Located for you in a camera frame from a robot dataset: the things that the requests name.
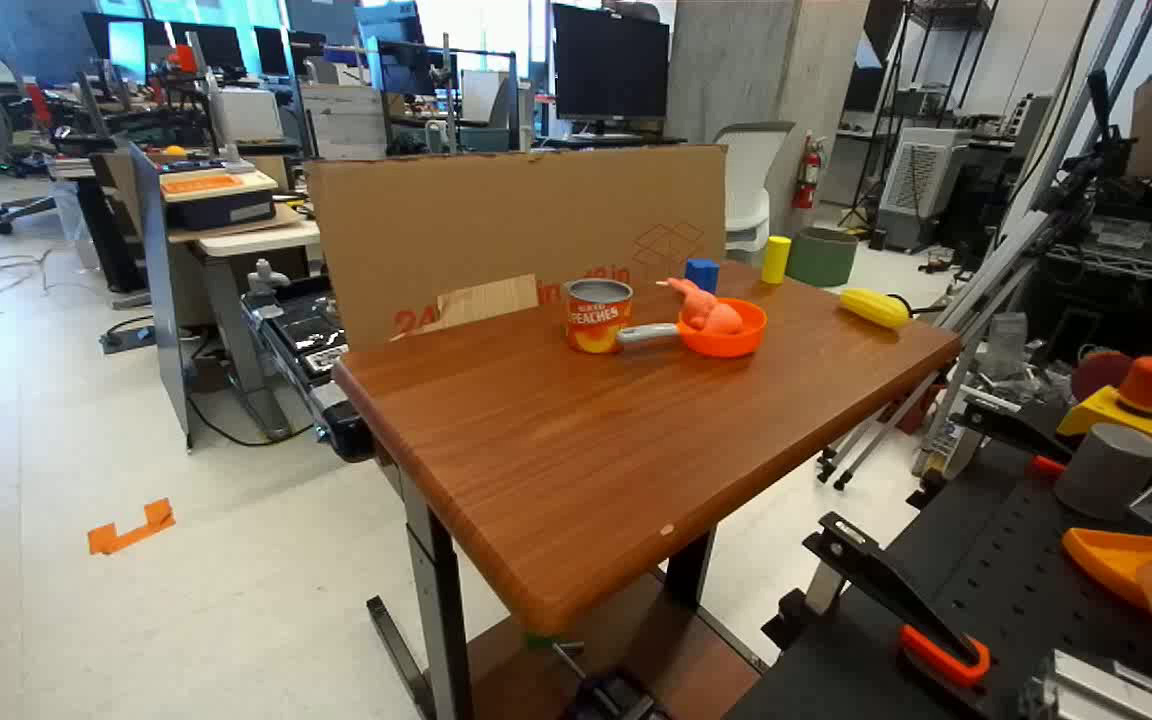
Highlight yellow box red button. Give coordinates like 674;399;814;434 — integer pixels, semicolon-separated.
1054;357;1152;437

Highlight black computer monitor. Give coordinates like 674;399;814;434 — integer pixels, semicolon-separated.
552;4;669;119

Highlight orange handled clamp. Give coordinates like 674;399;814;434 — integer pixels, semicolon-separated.
804;513;993;691

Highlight wooden desk with legs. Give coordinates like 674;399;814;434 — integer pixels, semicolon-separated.
337;267;954;720

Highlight orange toy figure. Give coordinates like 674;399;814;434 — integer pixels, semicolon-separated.
663;276;742;338

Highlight grey side desk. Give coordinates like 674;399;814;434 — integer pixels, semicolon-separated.
129;147;319;440

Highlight red fire extinguisher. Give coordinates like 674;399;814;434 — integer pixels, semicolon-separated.
790;137;823;212

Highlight black perforated board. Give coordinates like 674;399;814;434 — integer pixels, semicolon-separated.
727;450;1152;720

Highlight yellow cylinder block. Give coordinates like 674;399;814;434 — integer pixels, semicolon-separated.
760;236;790;285

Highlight brown cardboard panel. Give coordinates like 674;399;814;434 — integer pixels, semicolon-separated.
308;144;724;347

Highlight silver metal handle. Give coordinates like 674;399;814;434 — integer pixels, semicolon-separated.
617;326;678;351

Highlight grey cylinder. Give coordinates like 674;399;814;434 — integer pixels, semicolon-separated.
1054;425;1152;523

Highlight blue cube block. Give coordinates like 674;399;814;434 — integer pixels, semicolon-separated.
684;258;719;294

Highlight green box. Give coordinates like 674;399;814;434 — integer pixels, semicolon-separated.
786;228;855;290

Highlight orange floor tape marker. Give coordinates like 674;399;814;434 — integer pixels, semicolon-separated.
89;497;176;557

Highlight orange bowl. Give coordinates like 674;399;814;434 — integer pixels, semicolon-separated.
674;297;768;362

